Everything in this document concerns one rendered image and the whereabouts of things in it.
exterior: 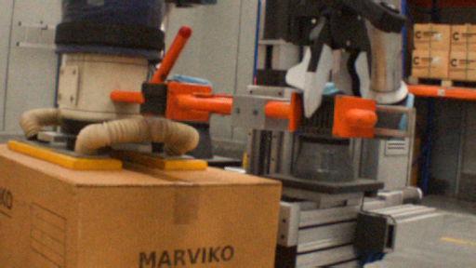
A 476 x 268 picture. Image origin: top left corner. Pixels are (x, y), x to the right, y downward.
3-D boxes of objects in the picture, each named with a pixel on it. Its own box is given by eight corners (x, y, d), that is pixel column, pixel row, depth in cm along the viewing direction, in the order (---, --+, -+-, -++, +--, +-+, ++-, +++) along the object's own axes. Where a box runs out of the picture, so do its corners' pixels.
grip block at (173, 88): (136, 115, 112) (138, 80, 111) (182, 117, 118) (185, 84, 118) (164, 118, 105) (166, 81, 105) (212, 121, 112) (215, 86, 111)
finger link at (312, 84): (283, 114, 86) (306, 52, 88) (316, 118, 82) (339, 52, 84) (267, 104, 84) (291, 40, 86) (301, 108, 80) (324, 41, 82)
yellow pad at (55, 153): (6, 149, 134) (6, 126, 134) (46, 150, 141) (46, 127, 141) (72, 171, 109) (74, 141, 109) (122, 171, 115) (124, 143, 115)
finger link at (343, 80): (345, 110, 94) (332, 47, 91) (376, 113, 90) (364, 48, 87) (331, 117, 93) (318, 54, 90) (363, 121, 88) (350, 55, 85)
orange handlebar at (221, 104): (38, 98, 149) (39, 82, 148) (143, 104, 168) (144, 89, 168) (354, 132, 79) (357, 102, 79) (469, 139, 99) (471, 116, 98)
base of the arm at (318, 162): (318, 173, 172) (321, 135, 171) (365, 180, 161) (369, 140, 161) (279, 175, 161) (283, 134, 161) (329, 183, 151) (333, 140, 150)
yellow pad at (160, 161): (80, 151, 147) (82, 128, 147) (117, 152, 153) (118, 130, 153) (164, 171, 121) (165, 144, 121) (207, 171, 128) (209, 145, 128)
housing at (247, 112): (227, 126, 96) (230, 94, 96) (262, 127, 100) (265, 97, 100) (261, 129, 91) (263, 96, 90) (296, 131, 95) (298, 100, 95)
